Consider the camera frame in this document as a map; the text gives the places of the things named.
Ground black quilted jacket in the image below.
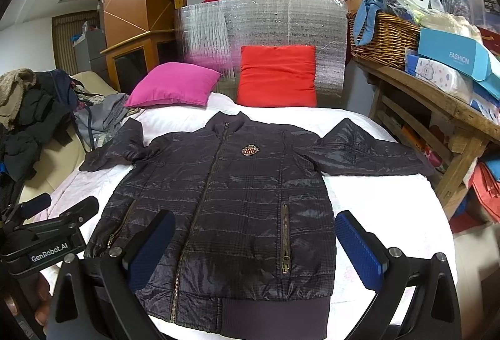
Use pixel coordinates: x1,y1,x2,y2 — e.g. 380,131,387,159
81,112,431,339

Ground pile of dark clothes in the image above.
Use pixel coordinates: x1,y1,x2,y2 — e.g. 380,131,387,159
1,68,78,209

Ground person's left hand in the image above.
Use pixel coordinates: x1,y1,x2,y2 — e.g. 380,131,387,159
1,272,51,339

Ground grey garment bag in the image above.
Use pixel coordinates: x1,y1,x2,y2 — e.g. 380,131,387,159
74,93,129,150

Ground wooden side table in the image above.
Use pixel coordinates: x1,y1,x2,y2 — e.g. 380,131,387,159
354,57,499,218

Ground wooden cabinet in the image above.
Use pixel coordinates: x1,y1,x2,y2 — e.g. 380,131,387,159
101,29,178,94

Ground magenta pillow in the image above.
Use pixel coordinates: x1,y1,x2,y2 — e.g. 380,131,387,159
125,62,220,108

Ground white patterned package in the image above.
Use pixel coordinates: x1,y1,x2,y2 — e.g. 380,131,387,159
405,54,473,104

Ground blue fashion box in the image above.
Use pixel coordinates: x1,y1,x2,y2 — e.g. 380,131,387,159
418,28,500,100

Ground silver foil insulation mat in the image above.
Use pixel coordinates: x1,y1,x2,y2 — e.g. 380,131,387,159
175,0,348,107

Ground wicker basket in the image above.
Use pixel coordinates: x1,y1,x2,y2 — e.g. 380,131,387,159
347,12,420,70

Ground red pillow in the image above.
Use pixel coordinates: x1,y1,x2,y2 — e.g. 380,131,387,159
237,45,317,107

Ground blue cloth in basket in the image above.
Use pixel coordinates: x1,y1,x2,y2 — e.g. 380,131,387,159
352,0,391,46

